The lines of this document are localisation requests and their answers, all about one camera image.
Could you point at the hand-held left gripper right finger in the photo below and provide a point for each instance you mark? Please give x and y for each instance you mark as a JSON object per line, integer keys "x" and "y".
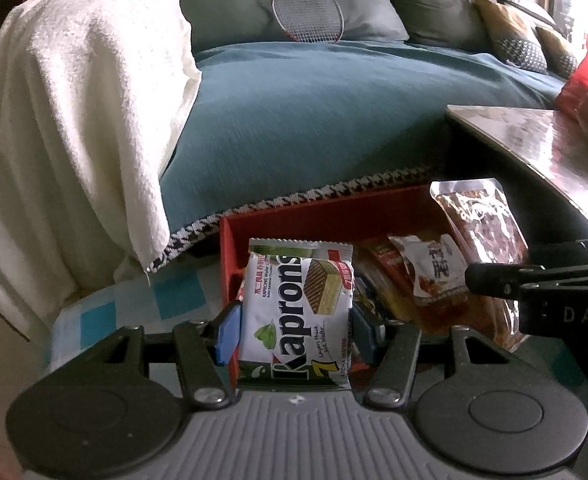
{"x": 364, "y": 335}

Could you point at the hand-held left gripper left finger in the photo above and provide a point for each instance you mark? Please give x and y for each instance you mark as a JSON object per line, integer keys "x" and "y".
{"x": 226, "y": 332}

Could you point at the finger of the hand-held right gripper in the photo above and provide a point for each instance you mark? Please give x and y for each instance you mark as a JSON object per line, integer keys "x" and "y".
{"x": 494, "y": 277}

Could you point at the clear brown snack packet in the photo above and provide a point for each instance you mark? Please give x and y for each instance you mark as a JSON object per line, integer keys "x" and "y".
{"x": 479, "y": 225}

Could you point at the brown white long snack packet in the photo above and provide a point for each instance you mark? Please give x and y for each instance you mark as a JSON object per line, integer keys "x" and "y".
{"x": 429, "y": 265}

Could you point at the white green wafer packet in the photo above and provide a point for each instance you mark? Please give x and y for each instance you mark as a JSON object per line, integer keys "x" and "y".
{"x": 294, "y": 310}

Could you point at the red cardboard box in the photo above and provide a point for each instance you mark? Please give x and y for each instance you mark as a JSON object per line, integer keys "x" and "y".
{"x": 324, "y": 220}

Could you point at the dark glossy table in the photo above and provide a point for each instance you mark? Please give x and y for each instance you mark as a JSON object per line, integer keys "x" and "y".
{"x": 549, "y": 145}

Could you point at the teal sofa cover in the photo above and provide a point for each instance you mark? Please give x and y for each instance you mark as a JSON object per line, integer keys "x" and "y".
{"x": 324, "y": 110}

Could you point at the small patterned cushion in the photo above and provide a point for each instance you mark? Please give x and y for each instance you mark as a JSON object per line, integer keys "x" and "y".
{"x": 559, "y": 55}

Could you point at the patterned brown cushion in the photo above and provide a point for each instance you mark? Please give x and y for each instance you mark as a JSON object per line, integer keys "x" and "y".
{"x": 514, "y": 35}

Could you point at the white towel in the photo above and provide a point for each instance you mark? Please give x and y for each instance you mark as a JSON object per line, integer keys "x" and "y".
{"x": 73, "y": 110}

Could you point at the large grey cushion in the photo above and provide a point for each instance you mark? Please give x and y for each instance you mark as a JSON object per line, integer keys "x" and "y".
{"x": 223, "y": 10}

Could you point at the badminton racket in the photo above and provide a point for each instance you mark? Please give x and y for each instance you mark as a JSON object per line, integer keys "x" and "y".
{"x": 306, "y": 10}

